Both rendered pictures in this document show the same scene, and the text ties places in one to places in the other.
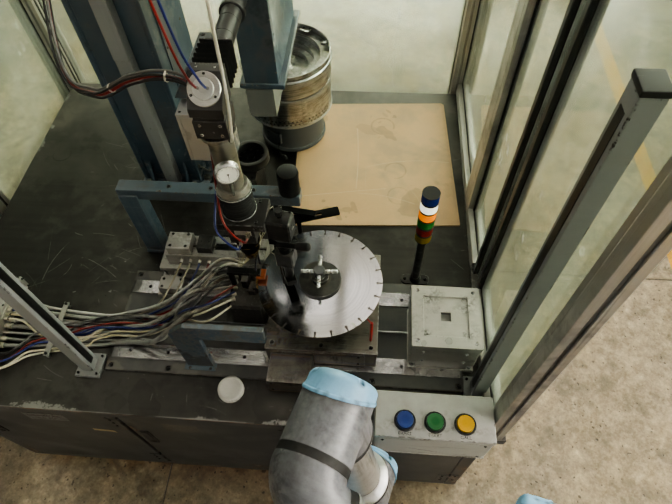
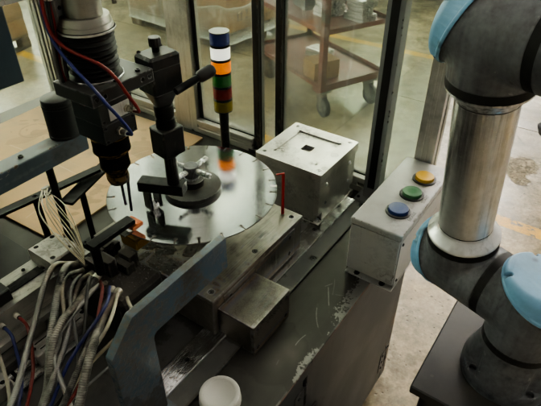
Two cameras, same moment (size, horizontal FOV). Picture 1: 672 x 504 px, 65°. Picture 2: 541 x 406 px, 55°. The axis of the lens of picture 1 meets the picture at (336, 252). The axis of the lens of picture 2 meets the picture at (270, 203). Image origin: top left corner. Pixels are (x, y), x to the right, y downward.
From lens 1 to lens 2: 95 cm
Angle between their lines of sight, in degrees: 45
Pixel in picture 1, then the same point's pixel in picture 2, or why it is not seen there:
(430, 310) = (292, 153)
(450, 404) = (398, 179)
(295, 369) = (261, 294)
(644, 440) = not seen: hidden behind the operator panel
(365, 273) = (220, 157)
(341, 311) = (248, 188)
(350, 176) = (59, 172)
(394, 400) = (371, 209)
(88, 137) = not seen: outside the picture
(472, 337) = (341, 142)
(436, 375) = (340, 212)
